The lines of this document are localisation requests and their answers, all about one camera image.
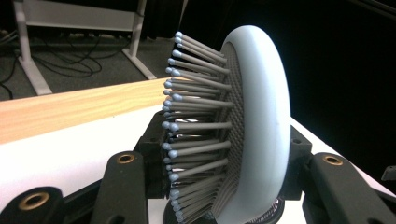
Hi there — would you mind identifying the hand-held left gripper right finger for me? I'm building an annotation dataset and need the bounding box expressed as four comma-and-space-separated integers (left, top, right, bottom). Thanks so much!
279, 125, 314, 201

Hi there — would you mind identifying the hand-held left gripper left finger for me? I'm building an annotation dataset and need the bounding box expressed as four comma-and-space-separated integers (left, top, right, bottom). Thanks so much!
134, 110, 171, 200

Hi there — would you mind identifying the light blue hairbrush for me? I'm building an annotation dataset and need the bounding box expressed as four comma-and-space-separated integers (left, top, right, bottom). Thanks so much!
161, 24, 292, 224

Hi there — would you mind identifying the white table cover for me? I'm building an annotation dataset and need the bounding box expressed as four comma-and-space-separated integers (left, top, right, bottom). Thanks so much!
0, 104, 396, 224

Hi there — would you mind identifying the white metal stand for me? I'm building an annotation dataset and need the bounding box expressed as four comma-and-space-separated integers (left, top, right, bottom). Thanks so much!
12, 0, 159, 97

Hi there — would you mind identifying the tangle of black floor cables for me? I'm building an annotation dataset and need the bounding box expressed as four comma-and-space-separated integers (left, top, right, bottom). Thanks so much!
0, 28, 134, 101

